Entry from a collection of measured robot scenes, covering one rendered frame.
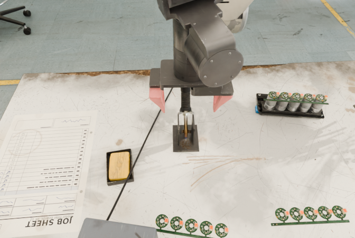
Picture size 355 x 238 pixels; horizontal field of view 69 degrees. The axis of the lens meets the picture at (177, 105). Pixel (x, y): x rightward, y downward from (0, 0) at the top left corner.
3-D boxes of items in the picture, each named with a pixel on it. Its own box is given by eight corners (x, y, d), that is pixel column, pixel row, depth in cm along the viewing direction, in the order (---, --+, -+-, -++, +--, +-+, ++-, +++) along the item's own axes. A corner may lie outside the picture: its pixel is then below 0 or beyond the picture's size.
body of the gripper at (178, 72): (222, 92, 43) (229, 55, 37) (160, 93, 43) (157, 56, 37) (217, 66, 47) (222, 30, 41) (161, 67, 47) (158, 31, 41)
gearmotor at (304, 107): (296, 106, 67) (302, 93, 63) (305, 107, 67) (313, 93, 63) (298, 114, 65) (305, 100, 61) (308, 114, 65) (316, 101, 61)
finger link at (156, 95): (190, 123, 48) (192, 87, 41) (151, 124, 48) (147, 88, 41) (188, 97, 53) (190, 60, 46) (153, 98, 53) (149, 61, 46)
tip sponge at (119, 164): (107, 155, 59) (105, 151, 58) (131, 151, 59) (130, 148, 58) (108, 186, 54) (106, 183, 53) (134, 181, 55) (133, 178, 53)
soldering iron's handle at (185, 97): (190, 108, 59) (190, 51, 56) (191, 111, 57) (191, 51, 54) (179, 108, 59) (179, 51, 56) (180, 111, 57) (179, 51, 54)
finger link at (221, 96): (227, 123, 49) (235, 86, 42) (189, 123, 48) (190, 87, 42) (223, 96, 53) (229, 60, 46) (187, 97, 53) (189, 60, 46)
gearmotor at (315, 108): (307, 107, 67) (315, 93, 63) (316, 107, 67) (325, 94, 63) (309, 114, 65) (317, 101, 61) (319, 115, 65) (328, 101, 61)
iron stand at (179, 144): (196, 141, 65) (196, 104, 63) (200, 156, 57) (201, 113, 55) (173, 142, 65) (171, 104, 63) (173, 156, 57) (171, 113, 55)
